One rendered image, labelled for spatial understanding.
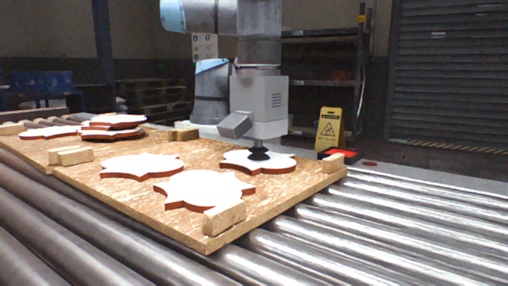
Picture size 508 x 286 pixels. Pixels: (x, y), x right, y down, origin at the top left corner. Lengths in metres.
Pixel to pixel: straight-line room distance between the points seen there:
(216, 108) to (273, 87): 0.64
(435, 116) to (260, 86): 4.71
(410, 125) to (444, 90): 0.62
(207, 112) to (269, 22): 0.66
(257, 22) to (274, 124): 0.17
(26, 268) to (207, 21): 0.48
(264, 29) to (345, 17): 4.86
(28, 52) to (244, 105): 5.52
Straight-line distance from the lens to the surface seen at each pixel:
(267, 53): 0.56
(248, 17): 0.56
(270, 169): 0.56
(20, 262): 0.43
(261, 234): 0.41
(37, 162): 0.76
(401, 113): 5.20
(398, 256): 0.40
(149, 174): 0.57
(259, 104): 0.55
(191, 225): 0.40
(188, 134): 0.82
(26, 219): 0.54
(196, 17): 0.67
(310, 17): 5.58
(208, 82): 1.18
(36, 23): 6.10
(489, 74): 5.17
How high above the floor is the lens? 1.11
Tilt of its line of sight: 14 degrees down
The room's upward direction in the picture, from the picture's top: straight up
